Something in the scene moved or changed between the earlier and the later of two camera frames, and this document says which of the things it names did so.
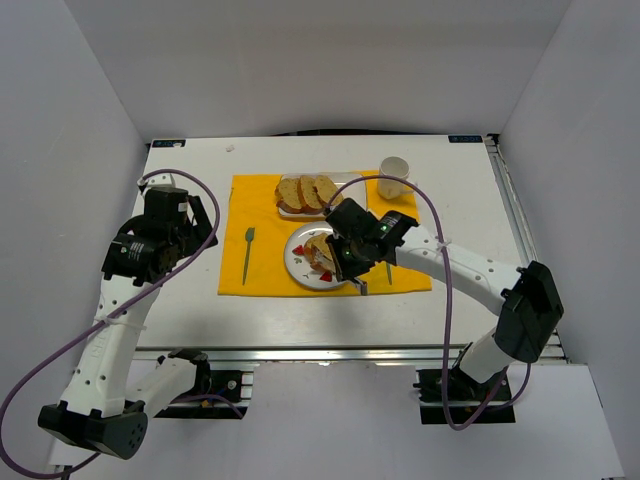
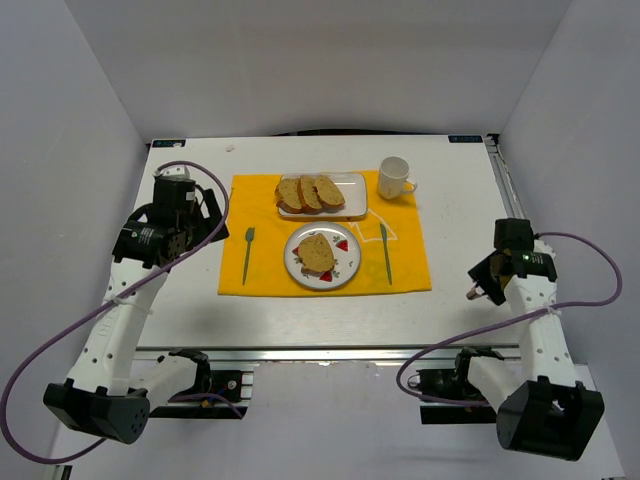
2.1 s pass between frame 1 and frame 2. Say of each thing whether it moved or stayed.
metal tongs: moved
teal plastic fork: stayed
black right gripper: moved
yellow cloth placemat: stayed
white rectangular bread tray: stayed
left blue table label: stayed
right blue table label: stayed
